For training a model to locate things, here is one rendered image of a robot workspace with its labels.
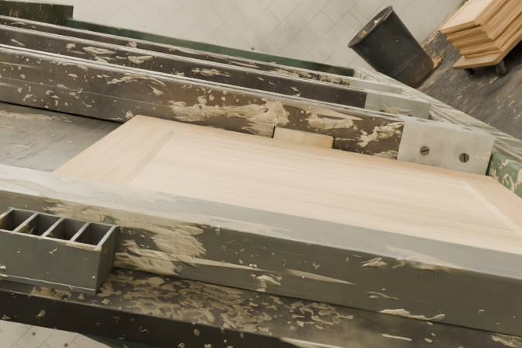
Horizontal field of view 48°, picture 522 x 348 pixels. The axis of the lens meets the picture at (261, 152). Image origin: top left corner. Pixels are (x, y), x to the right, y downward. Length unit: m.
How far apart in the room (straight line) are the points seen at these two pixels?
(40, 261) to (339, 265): 0.18
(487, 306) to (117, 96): 0.56
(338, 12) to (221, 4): 1.20
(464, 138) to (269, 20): 5.29
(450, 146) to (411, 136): 0.06
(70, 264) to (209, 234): 0.09
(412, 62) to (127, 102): 4.48
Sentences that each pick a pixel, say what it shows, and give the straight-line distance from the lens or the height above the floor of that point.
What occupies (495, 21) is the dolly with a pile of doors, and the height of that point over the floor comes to 0.30.
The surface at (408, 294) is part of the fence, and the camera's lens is 0.40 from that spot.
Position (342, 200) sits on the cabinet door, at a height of 1.08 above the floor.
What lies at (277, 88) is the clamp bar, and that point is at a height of 1.15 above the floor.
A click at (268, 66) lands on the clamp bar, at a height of 1.18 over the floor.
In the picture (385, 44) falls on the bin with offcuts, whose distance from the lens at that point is 5.11.
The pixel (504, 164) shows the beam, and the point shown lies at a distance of 0.82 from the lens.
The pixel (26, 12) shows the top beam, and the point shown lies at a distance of 2.02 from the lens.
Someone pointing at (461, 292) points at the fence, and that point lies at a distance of 0.41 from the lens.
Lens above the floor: 1.24
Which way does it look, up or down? 8 degrees down
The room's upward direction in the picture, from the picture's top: 45 degrees counter-clockwise
